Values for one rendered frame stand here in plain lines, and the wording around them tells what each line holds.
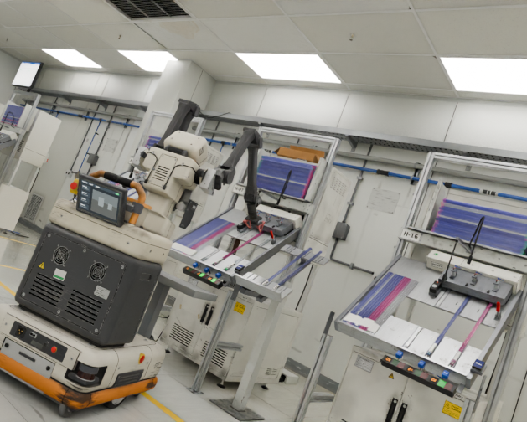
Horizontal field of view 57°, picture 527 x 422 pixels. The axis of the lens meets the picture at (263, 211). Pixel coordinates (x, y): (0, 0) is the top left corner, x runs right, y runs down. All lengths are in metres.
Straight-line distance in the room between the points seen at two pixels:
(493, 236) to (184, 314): 2.13
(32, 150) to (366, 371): 5.63
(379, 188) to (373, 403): 2.60
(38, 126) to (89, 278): 5.20
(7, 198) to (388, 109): 4.99
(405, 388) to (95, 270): 1.67
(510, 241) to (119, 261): 2.00
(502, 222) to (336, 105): 3.08
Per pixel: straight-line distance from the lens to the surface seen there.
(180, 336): 3.67
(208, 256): 3.30
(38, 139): 7.33
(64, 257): 2.37
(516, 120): 4.87
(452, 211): 3.02
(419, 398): 2.77
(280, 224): 3.40
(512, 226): 2.93
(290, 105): 5.96
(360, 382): 2.88
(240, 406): 3.07
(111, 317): 2.20
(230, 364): 3.35
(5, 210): 7.33
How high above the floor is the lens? 0.86
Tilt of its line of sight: 6 degrees up
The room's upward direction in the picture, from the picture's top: 21 degrees clockwise
